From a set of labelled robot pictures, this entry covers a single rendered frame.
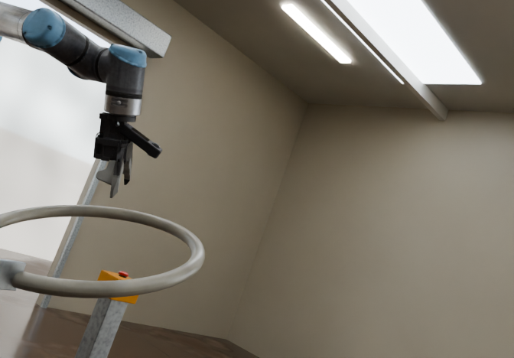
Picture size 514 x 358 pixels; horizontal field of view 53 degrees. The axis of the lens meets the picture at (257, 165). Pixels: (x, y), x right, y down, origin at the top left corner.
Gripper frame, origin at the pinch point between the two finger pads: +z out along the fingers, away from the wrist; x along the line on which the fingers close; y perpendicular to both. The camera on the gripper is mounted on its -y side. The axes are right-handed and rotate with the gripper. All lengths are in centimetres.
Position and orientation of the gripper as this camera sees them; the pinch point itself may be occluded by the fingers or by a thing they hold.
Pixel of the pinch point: (121, 192)
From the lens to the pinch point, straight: 139.0
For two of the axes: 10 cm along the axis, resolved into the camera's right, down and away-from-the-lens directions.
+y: -9.9, -1.5, -0.4
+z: -1.5, 9.7, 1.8
